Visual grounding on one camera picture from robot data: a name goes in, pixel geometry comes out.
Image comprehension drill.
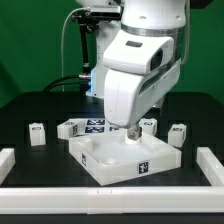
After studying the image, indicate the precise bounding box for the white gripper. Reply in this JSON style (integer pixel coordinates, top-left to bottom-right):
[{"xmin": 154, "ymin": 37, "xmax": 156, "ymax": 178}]
[{"xmin": 103, "ymin": 58, "xmax": 182, "ymax": 140}]

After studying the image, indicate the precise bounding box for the white square table top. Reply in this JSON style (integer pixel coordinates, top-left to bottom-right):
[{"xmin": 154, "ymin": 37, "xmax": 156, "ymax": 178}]
[{"xmin": 69, "ymin": 130, "xmax": 182, "ymax": 186}]

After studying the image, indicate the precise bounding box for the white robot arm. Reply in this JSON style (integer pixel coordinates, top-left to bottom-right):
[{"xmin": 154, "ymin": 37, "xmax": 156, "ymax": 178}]
[{"xmin": 76, "ymin": 0, "xmax": 190, "ymax": 140}]

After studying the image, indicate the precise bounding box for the white marker sheet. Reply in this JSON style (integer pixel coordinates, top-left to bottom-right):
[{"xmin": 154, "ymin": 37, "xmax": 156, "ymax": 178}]
[{"xmin": 67, "ymin": 118, "xmax": 119, "ymax": 136}]

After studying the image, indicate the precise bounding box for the white left fence piece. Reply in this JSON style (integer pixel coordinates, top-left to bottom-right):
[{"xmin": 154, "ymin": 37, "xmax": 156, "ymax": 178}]
[{"xmin": 0, "ymin": 148, "xmax": 15, "ymax": 185}]

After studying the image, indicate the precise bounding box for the black cable bundle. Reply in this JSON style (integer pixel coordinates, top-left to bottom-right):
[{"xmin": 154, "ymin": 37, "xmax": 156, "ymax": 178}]
[{"xmin": 42, "ymin": 74, "xmax": 92, "ymax": 93}]

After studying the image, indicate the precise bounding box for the white front fence rail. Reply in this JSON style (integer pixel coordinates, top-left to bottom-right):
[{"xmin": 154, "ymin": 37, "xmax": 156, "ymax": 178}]
[{"xmin": 0, "ymin": 187, "xmax": 224, "ymax": 214}]

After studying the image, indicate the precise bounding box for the black camera stand pole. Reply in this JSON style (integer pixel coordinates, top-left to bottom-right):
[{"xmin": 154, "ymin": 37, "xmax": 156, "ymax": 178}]
[{"xmin": 79, "ymin": 21, "xmax": 91, "ymax": 74}]

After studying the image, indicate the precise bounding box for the black camera on stand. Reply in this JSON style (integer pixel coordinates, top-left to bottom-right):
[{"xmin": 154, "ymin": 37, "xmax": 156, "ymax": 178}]
[{"xmin": 72, "ymin": 5, "xmax": 122, "ymax": 20}]

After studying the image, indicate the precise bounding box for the white cable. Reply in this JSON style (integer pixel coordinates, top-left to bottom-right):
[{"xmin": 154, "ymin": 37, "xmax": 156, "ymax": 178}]
[{"xmin": 60, "ymin": 7, "xmax": 91, "ymax": 93}]

